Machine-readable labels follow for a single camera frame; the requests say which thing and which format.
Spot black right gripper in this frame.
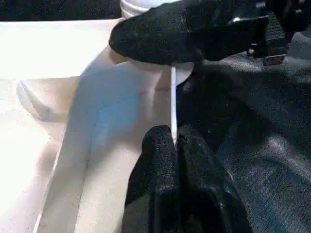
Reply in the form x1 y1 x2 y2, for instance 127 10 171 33
247 0 311 67

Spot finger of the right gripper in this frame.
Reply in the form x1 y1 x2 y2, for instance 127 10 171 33
109 0 269 67

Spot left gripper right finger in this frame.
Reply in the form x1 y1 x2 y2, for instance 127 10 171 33
176 125 254 233

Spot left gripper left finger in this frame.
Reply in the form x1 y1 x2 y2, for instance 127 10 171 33
121 125 181 233

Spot white plastic table leg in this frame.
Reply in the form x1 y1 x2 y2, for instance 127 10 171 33
119 0 168 20

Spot white plastic table top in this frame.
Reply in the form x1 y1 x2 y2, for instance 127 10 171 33
0 18 196 233

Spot black plastic mat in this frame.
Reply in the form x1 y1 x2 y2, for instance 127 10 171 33
173 29 311 233

